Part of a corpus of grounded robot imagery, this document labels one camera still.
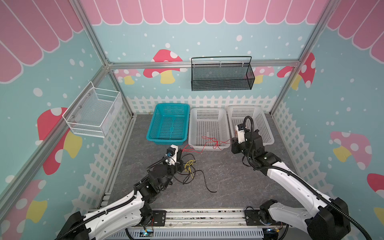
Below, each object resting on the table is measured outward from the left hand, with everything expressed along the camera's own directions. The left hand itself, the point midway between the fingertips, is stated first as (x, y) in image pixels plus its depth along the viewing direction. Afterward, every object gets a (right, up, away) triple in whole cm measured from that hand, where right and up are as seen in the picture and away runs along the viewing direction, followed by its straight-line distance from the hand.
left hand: (181, 152), depth 76 cm
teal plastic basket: (-13, +15, +37) cm, 42 cm away
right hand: (+27, +7, +5) cm, 28 cm away
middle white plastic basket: (+17, +12, +34) cm, 39 cm away
